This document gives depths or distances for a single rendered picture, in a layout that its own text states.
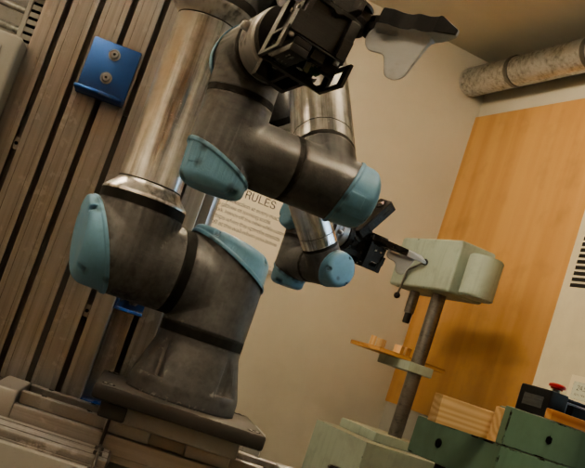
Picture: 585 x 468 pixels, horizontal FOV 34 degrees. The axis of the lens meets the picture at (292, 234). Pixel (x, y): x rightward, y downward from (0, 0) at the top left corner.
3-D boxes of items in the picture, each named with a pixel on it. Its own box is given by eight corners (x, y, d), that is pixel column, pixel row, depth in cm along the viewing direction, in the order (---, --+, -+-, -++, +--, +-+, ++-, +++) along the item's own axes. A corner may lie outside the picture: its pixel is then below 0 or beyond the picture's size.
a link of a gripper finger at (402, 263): (418, 281, 216) (380, 266, 217) (427, 258, 216) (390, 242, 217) (419, 282, 213) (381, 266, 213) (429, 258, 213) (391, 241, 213)
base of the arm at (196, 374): (124, 387, 119) (150, 312, 120) (126, 378, 134) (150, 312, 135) (237, 424, 121) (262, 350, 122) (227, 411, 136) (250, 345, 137)
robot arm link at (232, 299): (257, 349, 125) (290, 253, 127) (164, 318, 120) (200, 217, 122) (228, 339, 136) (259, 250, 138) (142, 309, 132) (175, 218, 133)
